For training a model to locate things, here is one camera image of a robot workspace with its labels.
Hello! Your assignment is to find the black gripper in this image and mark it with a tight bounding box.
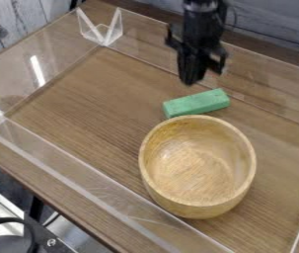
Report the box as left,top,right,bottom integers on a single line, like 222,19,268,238
165,0,229,86

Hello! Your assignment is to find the green rectangular block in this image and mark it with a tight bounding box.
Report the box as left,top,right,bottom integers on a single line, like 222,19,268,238
161,88,230,119

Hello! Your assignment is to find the brown wooden bowl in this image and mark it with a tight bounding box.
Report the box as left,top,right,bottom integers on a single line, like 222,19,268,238
138,116,256,219

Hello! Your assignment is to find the black table leg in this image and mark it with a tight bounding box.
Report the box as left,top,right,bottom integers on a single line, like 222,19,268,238
29,197,45,221

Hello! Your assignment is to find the black metal stand base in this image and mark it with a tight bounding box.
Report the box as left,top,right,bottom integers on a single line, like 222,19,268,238
0,226,80,253

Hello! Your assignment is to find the clear acrylic corner bracket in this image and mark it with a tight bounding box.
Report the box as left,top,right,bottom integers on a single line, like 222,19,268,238
76,8,122,46

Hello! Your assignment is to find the clear acrylic tray wall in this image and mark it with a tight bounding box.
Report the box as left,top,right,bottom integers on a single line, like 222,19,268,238
0,0,299,253

